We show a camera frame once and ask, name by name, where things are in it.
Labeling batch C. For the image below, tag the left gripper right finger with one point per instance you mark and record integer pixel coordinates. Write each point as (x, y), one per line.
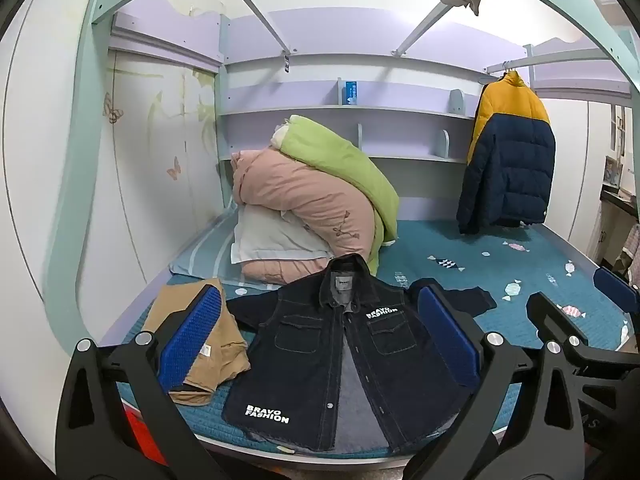
(522, 420)

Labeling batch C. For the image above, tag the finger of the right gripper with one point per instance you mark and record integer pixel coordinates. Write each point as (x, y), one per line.
(554, 328)
(618, 291)

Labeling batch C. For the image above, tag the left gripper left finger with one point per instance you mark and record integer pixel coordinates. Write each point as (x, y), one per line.
(94, 438)

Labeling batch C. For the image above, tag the dark denim jacket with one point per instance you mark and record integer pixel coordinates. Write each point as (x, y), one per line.
(340, 361)

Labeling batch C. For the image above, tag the teal quilted bedspread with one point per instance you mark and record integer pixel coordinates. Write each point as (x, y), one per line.
(509, 264)

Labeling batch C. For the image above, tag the tan folded trousers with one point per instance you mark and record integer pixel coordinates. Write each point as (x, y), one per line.
(208, 348)

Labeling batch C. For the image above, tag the navy yellow puffer jacket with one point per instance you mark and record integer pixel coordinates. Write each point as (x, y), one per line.
(510, 163)

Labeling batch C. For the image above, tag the striped blue bed sheet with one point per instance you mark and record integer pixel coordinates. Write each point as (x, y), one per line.
(209, 256)

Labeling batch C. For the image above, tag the white pillow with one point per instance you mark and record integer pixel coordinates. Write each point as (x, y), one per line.
(265, 234)

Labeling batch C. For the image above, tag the pink duvet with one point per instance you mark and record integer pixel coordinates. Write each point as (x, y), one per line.
(334, 209)

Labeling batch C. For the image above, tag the blue box on shelf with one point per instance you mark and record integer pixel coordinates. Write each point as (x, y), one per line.
(350, 93)

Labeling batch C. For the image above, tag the green duvet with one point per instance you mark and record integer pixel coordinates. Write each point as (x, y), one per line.
(318, 147)

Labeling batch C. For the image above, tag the white clothes rail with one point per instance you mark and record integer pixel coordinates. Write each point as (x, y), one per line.
(591, 54)

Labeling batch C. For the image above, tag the lilac wall shelf unit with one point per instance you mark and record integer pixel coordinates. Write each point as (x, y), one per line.
(406, 100)

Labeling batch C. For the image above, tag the mint bunk bed frame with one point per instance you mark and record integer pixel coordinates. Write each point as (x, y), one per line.
(75, 198)

